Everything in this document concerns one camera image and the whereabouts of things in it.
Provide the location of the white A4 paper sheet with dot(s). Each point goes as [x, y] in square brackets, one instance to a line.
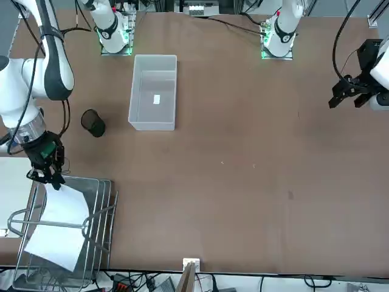
[57, 237]

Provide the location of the aluminium frame post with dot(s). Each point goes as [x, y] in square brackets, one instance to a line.
[191, 273]

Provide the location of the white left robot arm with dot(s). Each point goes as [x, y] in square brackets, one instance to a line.
[284, 30]

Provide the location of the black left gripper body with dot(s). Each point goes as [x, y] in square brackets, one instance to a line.
[369, 57]

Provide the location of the small white sticker label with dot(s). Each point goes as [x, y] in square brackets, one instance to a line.
[157, 99]

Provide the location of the silver mesh file organizer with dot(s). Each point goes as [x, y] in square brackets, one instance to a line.
[97, 213]

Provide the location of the red black connector plug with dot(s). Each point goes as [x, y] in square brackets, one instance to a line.
[120, 283]

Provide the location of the black mesh pen cup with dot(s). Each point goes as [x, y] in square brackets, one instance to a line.
[95, 126]

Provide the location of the clear plastic bin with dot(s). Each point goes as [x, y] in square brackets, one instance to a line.
[152, 121]

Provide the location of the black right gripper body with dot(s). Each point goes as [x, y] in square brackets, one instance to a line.
[44, 152]

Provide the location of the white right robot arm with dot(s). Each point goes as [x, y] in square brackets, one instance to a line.
[15, 88]

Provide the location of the aluminium frame rail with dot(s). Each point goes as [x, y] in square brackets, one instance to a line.
[375, 16]

